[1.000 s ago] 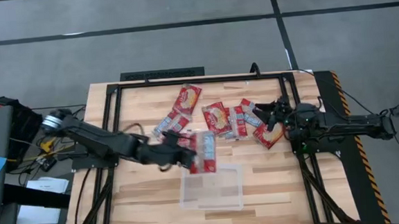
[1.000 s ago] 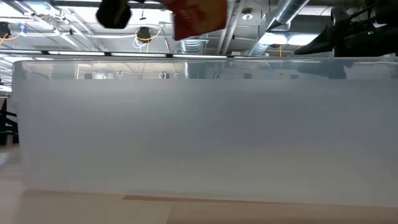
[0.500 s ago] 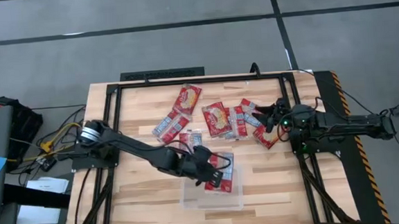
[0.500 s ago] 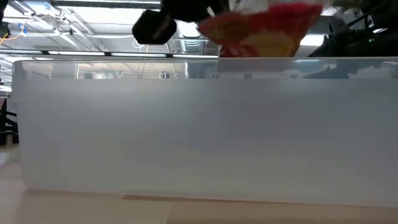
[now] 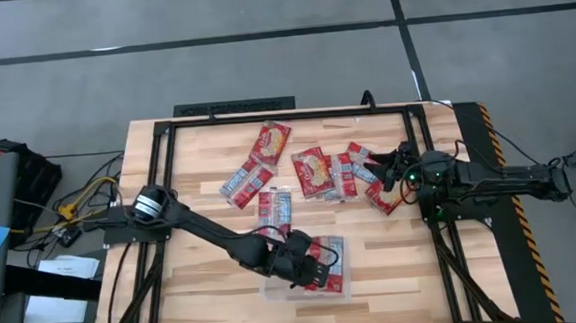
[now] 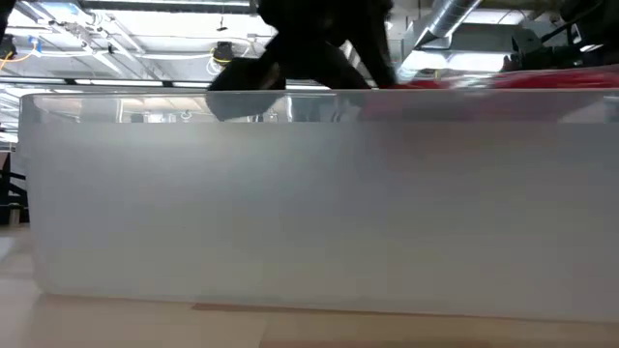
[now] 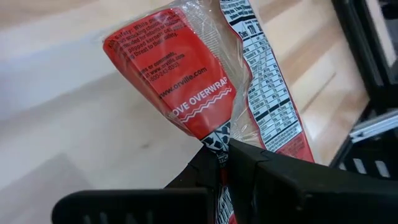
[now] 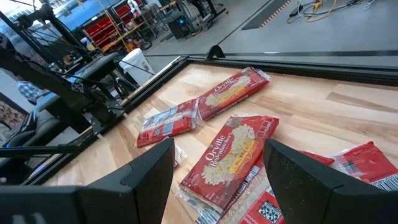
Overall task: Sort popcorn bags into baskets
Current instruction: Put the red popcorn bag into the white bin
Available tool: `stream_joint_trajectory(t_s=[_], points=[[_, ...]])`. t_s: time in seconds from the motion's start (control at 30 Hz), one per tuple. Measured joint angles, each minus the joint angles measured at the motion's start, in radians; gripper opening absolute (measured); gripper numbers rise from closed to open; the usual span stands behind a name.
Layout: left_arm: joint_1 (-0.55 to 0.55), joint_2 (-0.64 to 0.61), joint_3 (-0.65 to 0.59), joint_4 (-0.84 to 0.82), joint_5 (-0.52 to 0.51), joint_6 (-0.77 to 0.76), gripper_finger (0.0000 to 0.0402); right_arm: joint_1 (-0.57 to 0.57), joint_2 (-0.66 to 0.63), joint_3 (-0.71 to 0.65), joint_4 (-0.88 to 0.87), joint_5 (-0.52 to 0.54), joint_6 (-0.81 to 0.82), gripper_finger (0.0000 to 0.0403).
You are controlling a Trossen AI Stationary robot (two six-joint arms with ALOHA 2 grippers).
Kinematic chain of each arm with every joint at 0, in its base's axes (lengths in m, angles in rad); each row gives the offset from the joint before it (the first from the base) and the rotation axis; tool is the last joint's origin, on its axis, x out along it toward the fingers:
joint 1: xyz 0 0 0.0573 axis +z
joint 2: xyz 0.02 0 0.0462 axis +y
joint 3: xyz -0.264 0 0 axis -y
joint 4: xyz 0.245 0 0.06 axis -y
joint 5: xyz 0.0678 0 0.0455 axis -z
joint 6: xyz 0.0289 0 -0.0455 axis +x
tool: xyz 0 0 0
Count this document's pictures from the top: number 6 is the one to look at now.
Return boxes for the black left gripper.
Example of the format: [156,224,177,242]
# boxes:
[206,0,398,92]

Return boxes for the translucent plastic bin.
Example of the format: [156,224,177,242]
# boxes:
[17,88,619,324]

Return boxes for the red popcorn bag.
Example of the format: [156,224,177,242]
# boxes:
[381,66,619,91]

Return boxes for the black furniture frame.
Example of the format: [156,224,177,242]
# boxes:
[0,152,30,226]

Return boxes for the silver ceiling air duct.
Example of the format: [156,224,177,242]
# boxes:
[410,0,485,50]

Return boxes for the ceiling light strip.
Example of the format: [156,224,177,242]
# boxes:
[0,76,335,91]

